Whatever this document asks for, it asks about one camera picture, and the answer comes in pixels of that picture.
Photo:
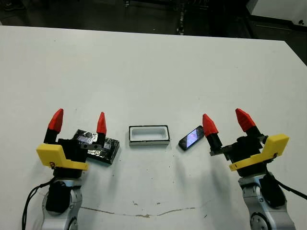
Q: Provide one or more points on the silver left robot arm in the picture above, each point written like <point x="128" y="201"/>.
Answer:
<point x="76" y="196"/>

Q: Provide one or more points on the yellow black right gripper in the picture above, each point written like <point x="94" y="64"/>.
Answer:
<point x="273" y="146"/>

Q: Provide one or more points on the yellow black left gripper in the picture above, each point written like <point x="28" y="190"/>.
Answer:
<point x="60" y="155"/>

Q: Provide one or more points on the black camera box lid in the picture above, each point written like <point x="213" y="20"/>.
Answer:
<point x="110" y="149"/>

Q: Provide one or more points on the black phone-like camera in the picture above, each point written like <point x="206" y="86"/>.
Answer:
<point x="190" y="140"/>

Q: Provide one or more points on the camera box base white inlay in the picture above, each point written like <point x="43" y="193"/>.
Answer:
<point x="148" y="143"/>

